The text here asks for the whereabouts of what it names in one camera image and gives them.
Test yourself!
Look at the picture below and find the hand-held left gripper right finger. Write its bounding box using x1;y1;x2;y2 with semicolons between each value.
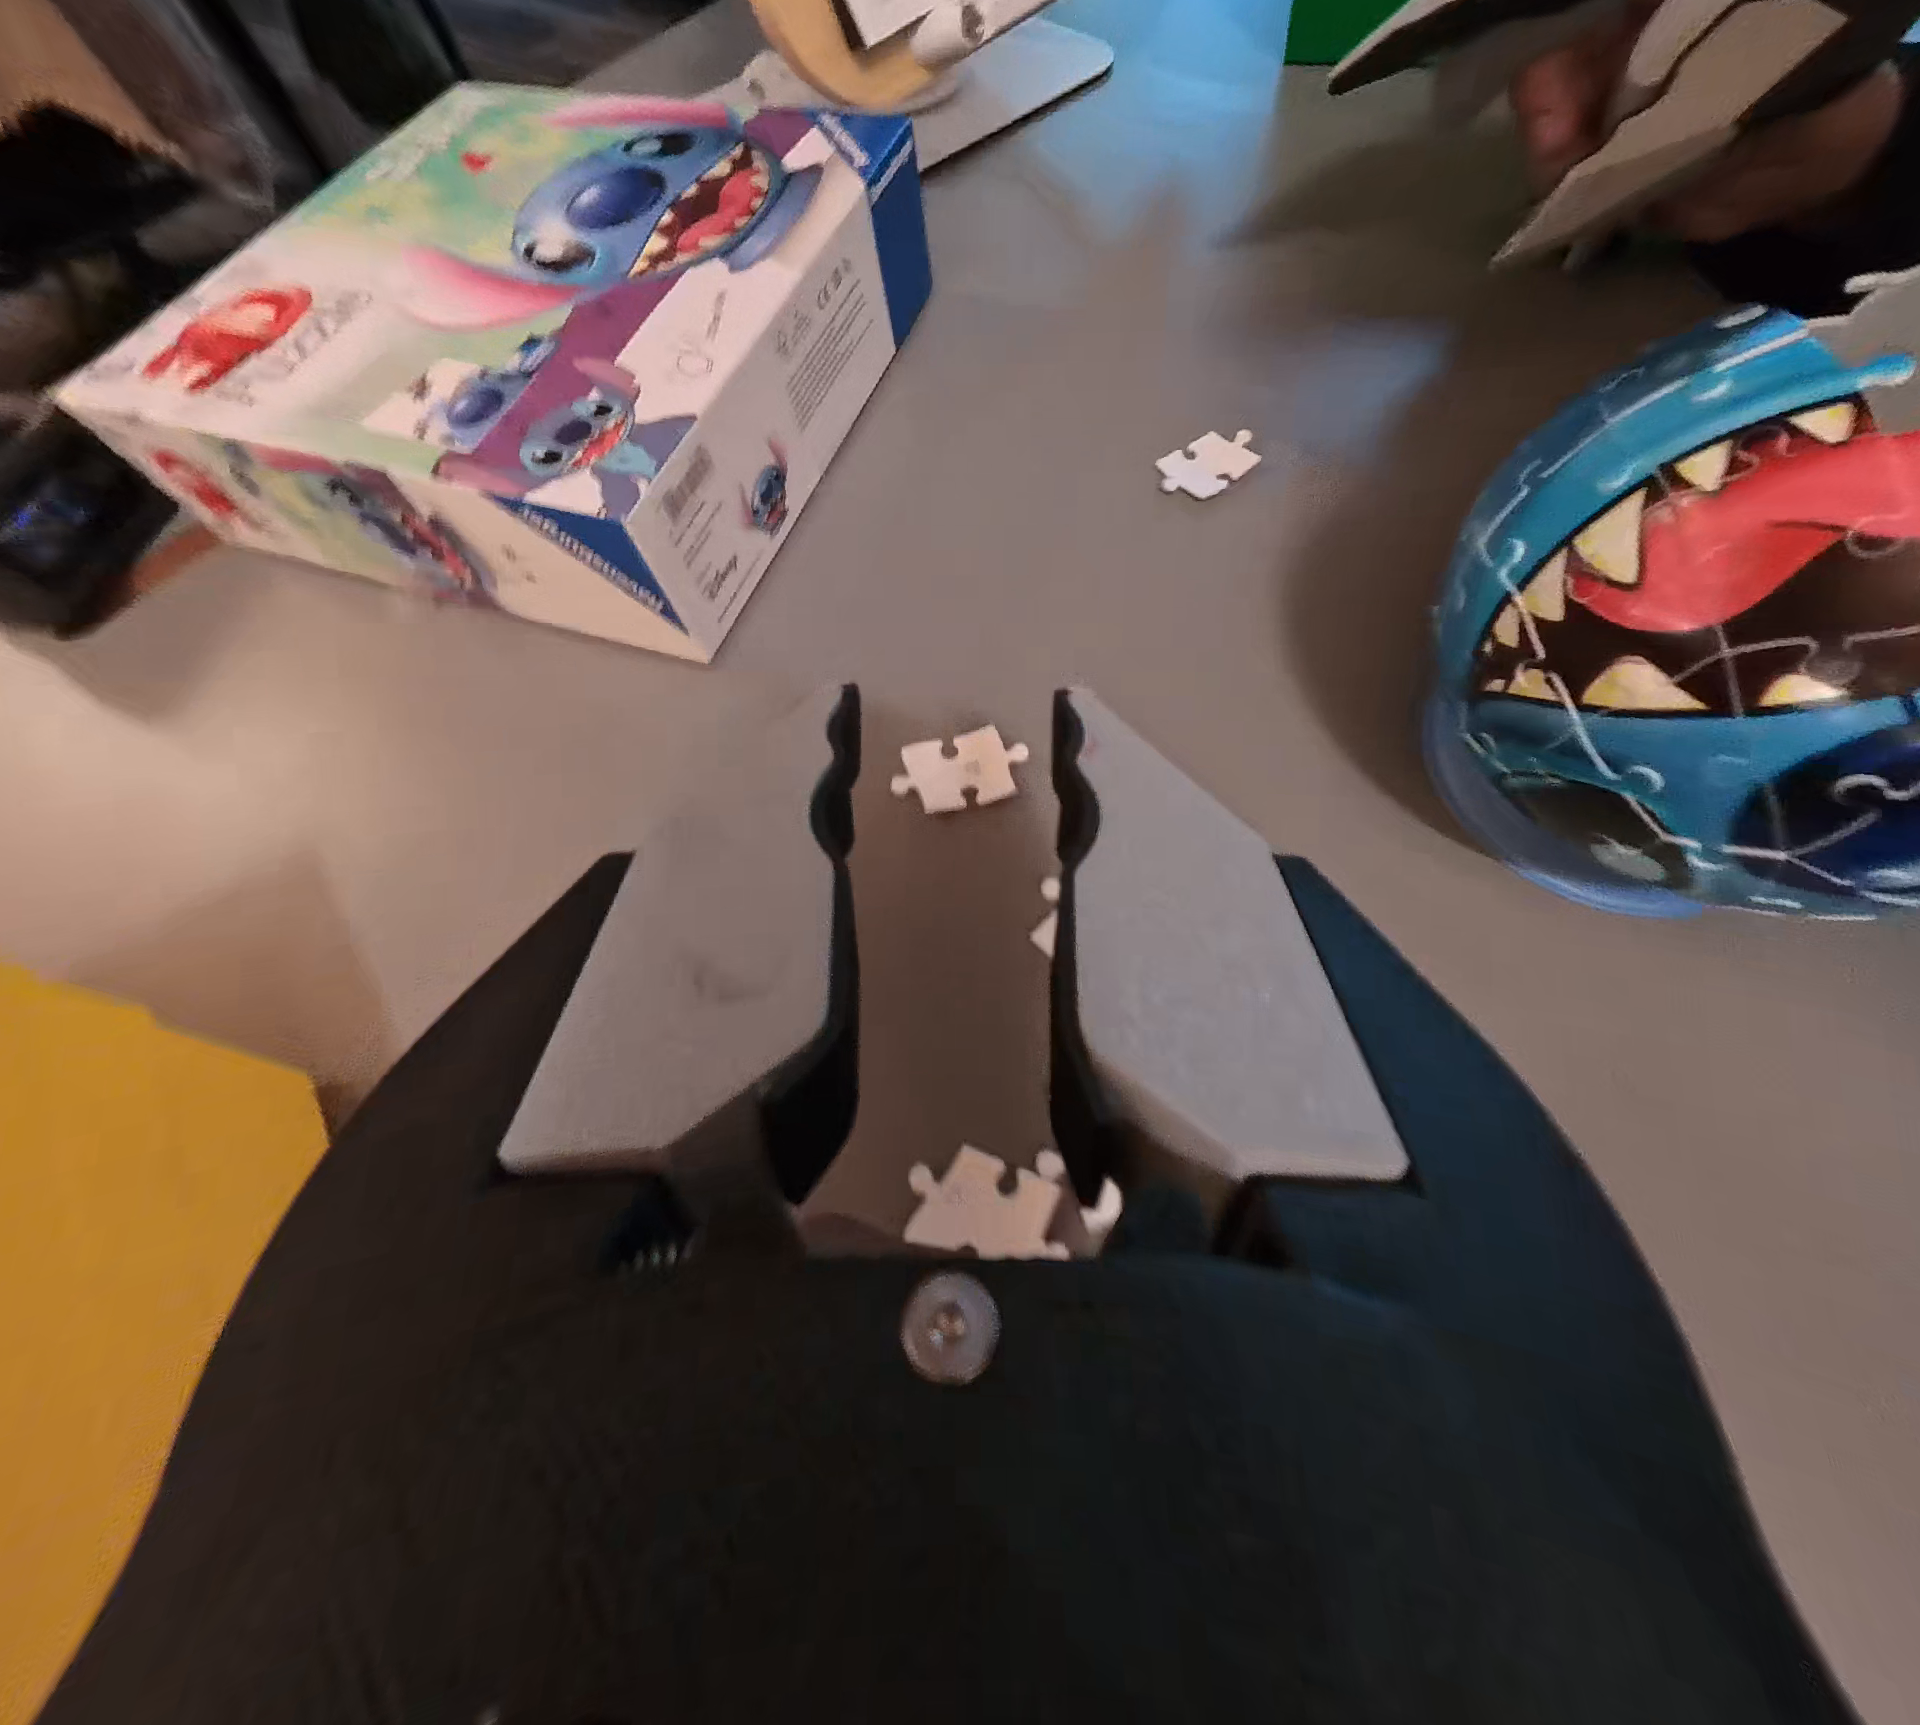
1051;686;1412;1191

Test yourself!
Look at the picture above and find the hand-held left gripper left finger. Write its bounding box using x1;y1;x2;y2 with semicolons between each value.
496;683;865;1212

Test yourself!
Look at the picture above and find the person's right hand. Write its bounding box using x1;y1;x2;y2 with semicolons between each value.
1512;0;1644;189

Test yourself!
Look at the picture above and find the printed cardboard puzzle box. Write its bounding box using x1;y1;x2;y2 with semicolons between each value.
53;82;936;665

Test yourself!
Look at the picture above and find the blue puzzle ball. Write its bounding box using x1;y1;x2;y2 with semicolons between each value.
1425;262;1920;917

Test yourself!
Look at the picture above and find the yellow plastic bin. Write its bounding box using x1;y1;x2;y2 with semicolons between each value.
0;961;332;1725

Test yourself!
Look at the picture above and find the white document stand base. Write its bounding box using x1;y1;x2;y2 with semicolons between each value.
743;14;1117;176

